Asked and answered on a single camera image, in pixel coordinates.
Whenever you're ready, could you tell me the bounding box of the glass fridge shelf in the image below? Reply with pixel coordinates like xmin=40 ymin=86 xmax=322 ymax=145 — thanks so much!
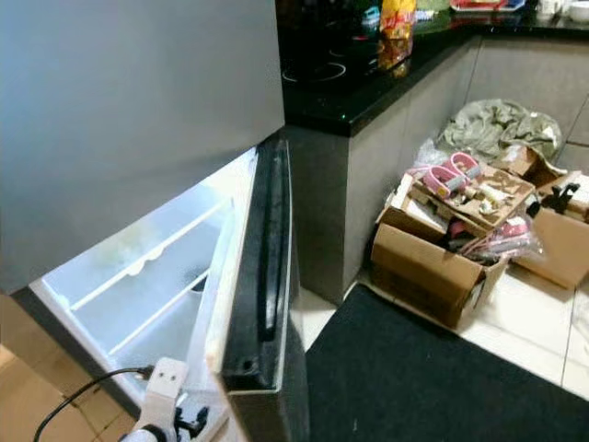
xmin=104 ymin=265 xmax=214 ymax=358
xmin=67 ymin=198 xmax=233 ymax=312

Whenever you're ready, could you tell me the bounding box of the fridge door with black seal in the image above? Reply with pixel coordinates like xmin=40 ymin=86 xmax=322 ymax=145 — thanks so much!
xmin=204 ymin=129 xmax=311 ymax=442

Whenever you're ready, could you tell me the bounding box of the grey fridge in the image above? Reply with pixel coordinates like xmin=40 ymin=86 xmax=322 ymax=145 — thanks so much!
xmin=0 ymin=0 xmax=286 ymax=420

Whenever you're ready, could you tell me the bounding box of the black floor mat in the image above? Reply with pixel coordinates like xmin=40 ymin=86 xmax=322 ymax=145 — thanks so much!
xmin=304 ymin=284 xmax=589 ymax=442

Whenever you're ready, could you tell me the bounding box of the grey kitchen cabinet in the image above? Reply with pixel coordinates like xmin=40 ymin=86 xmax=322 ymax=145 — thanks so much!
xmin=285 ymin=37 xmax=589 ymax=307

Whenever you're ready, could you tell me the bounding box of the pink sandal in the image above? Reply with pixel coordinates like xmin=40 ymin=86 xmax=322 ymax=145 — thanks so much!
xmin=421 ymin=166 xmax=471 ymax=200
xmin=446 ymin=152 xmax=485 ymax=181

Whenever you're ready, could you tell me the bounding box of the black stone counter top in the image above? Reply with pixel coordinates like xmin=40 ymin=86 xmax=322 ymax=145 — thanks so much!
xmin=276 ymin=0 xmax=589 ymax=139

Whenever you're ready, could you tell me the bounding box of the clear plastic bag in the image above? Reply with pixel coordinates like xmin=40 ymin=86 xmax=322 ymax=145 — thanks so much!
xmin=408 ymin=138 xmax=453 ymax=173

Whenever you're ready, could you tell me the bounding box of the plastic bag with pink contents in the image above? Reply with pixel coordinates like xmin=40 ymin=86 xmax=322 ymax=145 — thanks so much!
xmin=456 ymin=216 xmax=545 ymax=264

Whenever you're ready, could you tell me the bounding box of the open cardboard box with clutter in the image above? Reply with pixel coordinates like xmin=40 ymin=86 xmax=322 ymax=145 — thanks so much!
xmin=377 ymin=164 xmax=537 ymax=243

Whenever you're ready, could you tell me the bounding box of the black glass cooktop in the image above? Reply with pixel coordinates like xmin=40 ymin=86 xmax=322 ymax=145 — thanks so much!
xmin=279 ymin=28 xmax=380 ymax=91

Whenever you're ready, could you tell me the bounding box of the tall open cardboard box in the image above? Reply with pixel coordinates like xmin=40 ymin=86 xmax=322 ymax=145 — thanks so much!
xmin=511 ymin=173 xmax=589 ymax=292

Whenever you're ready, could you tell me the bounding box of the crumpled olive green cloth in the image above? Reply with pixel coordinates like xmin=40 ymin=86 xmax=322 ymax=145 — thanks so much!
xmin=437 ymin=99 xmax=563 ymax=160

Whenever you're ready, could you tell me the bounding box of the small open cardboard box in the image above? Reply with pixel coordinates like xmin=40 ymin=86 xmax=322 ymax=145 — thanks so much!
xmin=492 ymin=143 xmax=568 ymax=187

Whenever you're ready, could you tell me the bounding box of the black item in box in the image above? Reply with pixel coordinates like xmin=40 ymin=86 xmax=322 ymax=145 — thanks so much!
xmin=537 ymin=182 xmax=582 ymax=218

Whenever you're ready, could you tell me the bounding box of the yellow red snack bag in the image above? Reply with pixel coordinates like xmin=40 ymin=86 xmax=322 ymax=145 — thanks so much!
xmin=379 ymin=0 xmax=418 ymax=41

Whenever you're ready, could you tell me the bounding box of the red and white tray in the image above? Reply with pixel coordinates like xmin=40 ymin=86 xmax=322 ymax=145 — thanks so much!
xmin=449 ymin=0 xmax=526 ymax=13

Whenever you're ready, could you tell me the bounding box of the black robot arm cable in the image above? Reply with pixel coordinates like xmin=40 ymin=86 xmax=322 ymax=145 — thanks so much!
xmin=32 ymin=366 xmax=154 ymax=442

